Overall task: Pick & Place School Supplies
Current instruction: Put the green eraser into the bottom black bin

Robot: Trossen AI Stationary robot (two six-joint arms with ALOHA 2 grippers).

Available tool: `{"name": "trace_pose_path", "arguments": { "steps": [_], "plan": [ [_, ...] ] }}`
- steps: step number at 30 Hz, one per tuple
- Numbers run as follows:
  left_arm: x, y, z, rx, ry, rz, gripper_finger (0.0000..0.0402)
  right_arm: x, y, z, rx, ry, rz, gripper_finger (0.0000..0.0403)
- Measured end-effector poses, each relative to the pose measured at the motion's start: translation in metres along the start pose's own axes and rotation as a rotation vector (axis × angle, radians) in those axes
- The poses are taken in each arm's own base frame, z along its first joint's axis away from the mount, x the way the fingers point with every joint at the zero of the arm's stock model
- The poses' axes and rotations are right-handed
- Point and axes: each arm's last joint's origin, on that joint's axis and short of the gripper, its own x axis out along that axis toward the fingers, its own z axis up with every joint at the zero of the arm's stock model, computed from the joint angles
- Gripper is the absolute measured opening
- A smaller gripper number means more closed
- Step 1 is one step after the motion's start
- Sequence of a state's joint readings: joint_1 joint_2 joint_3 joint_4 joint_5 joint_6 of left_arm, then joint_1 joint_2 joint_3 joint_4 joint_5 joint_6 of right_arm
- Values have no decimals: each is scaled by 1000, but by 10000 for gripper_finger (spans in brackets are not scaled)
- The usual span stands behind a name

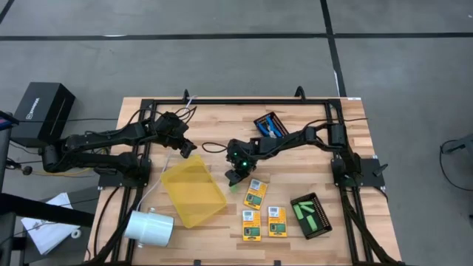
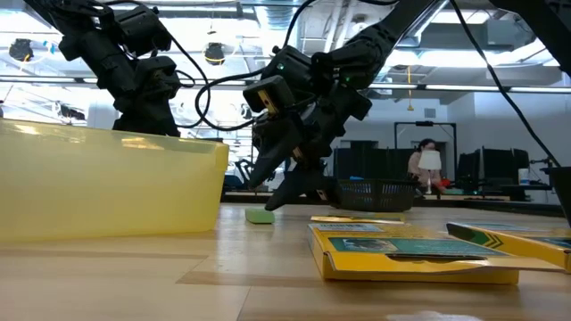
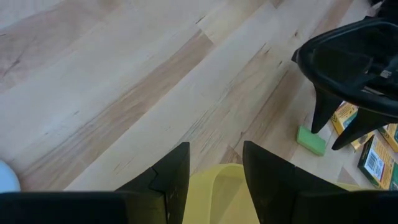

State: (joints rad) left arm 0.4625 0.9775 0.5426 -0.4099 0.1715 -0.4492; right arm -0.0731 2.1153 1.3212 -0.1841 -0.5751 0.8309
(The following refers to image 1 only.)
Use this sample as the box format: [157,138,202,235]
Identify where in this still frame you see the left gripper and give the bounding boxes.
[153,112,198,159]

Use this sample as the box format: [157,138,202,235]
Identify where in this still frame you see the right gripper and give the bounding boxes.
[225,139,259,188]

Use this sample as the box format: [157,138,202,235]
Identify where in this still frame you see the yellow crayon box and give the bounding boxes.
[242,209,262,242]
[268,205,288,238]
[242,178,269,211]

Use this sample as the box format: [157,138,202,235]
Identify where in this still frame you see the yellow translucent plastic bin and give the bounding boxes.
[160,154,228,230]

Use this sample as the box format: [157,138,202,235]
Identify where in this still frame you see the black slotted plastic basket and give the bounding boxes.
[290,191,333,241]
[253,111,290,140]

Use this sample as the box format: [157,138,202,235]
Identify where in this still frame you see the white cylindrical canister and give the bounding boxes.
[123,207,175,249]

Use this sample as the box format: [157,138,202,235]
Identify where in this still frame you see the black cardboard box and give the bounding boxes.
[10,81,77,149]

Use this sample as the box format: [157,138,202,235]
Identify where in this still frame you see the white paper sheets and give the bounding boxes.
[21,191,81,256]

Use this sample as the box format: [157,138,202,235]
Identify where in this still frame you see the dark side table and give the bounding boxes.
[0,191,95,266]

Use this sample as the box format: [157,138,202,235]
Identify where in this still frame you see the dark flat device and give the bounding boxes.
[0,109,20,131]

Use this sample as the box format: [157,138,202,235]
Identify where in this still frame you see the grey chair base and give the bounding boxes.
[439,132,473,157]

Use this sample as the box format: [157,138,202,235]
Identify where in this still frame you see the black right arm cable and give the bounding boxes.
[201,142,232,154]

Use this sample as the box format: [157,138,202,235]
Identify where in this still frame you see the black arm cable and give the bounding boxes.
[84,105,199,149]
[201,142,232,154]

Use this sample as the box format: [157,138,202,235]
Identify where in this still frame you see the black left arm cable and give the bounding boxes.
[84,105,199,149]

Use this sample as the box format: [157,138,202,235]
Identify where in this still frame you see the thin white cable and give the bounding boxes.
[135,95,197,212]

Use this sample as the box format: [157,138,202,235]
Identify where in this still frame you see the black aluminium table frame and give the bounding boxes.
[84,98,407,266]

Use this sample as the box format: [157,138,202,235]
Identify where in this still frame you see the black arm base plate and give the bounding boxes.
[330,157,386,188]
[98,157,152,189]

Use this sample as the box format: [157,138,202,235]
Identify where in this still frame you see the black cable bundle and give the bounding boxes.
[339,186,404,266]
[92,186,145,266]

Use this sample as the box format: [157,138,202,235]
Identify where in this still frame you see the yellow floor cable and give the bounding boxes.
[31,164,95,177]

